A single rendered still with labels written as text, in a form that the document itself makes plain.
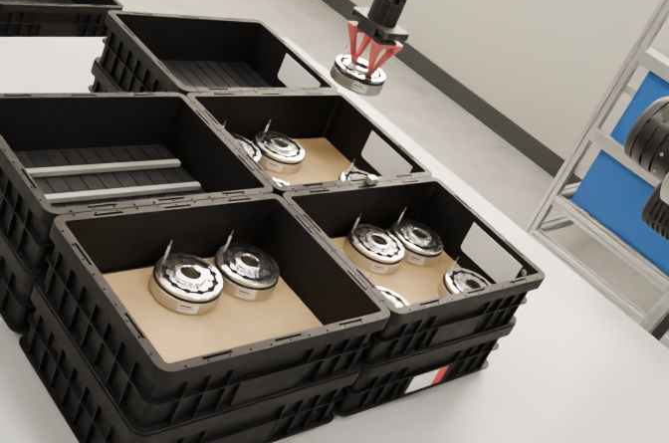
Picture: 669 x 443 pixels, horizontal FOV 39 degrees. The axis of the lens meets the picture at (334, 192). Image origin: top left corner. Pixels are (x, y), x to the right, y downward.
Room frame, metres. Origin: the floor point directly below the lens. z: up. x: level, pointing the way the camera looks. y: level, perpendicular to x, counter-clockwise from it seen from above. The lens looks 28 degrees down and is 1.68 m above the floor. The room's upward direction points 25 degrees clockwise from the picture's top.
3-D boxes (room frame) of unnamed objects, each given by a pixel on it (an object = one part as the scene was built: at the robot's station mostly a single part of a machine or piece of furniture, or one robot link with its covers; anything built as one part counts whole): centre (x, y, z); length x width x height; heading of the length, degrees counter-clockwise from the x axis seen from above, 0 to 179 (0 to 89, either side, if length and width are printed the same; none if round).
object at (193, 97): (1.58, 0.08, 0.92); 0.40 x 0.30 x 0.02; 142
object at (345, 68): (1.70, 0.05, 1.04); 0.10 x 0.10 x 0.01
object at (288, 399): (1.08, 0.09, 0.76); 0.40 x 0.30 x 0.12; 142
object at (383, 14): (1.70, 0.06, 1.16); 0.10 x 0.07 x 0.07; 52
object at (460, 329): (1.39, -0.16, 0.87); 0.40 x 0.30 x 0.11; 142
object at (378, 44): (1.69, 0.04, 1.09); 0.07 x 0.07 x 0.09; 52
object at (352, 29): (1.71, 0.06, 1.09); 0.07 x 0.07 x 0.09; 52
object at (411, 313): (1.39, -0.16, 0.92); 0.40 x 0.30 x 0.02; 142
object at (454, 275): (1.44, -0.29, 0.86); 0.10 x 0.10 x 0.01
